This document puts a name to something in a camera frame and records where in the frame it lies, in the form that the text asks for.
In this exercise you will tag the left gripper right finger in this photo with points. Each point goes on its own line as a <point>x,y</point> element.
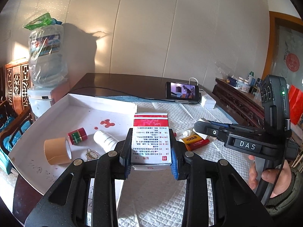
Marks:
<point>178,166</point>

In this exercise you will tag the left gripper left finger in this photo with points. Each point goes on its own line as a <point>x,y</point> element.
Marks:
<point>125,156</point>

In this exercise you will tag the white medicine bottle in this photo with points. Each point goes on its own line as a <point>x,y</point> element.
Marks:
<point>105,141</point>

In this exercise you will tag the red white medicine box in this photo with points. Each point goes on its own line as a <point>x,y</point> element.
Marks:
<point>150,143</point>

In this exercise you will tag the cartoon girl acrylic stand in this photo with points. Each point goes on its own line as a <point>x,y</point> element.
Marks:
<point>92,154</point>

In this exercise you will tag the red green small can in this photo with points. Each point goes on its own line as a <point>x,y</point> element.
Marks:
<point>77,136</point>

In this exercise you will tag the brown packing tape roll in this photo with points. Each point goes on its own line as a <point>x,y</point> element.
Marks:
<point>57,151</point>

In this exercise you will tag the person right hand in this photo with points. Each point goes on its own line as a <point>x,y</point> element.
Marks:
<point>270,176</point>

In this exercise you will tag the red flat box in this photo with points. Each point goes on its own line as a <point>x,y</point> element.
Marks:
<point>193,145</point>

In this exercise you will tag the yellow tube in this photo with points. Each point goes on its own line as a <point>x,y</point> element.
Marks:
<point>192,139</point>

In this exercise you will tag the small clear vial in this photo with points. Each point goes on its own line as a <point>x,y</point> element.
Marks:
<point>187,133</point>

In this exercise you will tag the white quilted table pad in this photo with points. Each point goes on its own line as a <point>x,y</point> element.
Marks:
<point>155,198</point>

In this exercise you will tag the white power bank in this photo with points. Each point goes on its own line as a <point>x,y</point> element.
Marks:
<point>207,101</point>

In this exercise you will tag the black smartphone showing video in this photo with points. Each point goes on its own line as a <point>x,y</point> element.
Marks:
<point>185,92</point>

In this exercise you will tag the white shallow tray box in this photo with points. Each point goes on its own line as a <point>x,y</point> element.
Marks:
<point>68,114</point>

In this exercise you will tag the green white spray bottle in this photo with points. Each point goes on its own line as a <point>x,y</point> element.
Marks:
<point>250,77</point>

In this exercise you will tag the white water dispenser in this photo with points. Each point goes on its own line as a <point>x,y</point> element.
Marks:
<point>40,99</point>

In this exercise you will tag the water jug in plastic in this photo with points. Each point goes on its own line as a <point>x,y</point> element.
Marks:
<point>46,65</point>

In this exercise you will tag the carved wooden chair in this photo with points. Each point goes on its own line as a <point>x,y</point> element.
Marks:
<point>15,106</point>

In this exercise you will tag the green plastic bag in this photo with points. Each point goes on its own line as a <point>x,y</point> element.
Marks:
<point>41,21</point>

